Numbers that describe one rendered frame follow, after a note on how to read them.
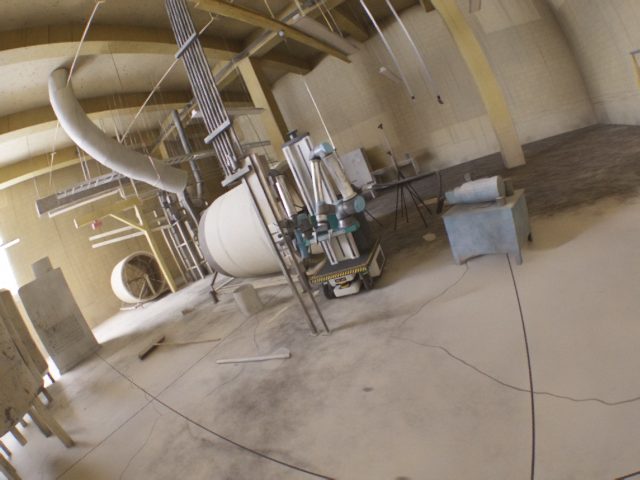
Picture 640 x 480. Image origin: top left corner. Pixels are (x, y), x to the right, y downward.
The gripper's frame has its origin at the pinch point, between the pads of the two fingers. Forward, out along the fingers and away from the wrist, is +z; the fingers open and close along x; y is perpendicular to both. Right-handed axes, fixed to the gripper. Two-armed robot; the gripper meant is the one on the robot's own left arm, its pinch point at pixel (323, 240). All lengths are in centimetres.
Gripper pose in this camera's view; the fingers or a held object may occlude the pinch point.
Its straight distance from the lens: 237.1
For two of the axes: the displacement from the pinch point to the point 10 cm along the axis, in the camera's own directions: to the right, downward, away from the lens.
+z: 0.8, 9.9, -1.0
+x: 8.3, -1.2, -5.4
